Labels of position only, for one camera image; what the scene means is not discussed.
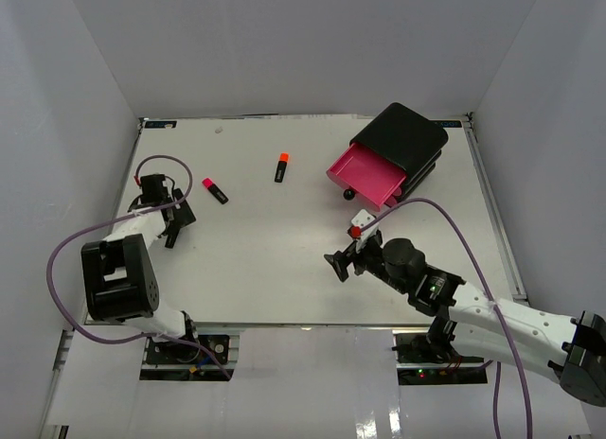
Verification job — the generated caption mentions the dark blue table label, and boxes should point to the dark blue table label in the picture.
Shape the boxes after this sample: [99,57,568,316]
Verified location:
[144,120,177,129]

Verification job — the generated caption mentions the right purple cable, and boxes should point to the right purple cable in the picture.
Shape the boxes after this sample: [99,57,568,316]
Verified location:
[359,197,531,439]

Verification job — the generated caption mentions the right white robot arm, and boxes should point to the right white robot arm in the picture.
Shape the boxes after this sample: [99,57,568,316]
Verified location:
[325,237,605,408]

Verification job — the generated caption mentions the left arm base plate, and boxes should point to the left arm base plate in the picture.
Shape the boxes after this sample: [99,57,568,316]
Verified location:
[143,334,231,366]

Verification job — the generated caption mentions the black pink drawer organizer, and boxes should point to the black pink drawer organizer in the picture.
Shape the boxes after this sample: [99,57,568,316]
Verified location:
[327,102,448,211]

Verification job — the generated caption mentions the orange cap black highlighter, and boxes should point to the orange cap black highlighter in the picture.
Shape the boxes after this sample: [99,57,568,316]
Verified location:
[274,152,290,183]

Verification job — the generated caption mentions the pink cap black highlighter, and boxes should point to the pink cap black highlighter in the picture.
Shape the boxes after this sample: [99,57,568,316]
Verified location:
[202,178,229,204]

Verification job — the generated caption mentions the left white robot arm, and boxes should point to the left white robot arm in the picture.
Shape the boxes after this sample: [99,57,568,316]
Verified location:
[80,174,200,362]

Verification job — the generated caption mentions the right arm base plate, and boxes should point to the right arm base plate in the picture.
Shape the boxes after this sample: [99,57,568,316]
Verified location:
[392,333,484,364]

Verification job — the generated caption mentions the right dark table label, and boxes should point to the right dark table label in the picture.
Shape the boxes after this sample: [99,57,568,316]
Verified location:
[434,120,462,129]

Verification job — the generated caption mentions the green cap black highlighter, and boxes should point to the green cap black highlighter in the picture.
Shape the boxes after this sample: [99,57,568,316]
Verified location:
[165,231,179,249]

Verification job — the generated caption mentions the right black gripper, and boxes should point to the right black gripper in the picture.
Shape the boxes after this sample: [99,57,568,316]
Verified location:
[324,235,410,295]

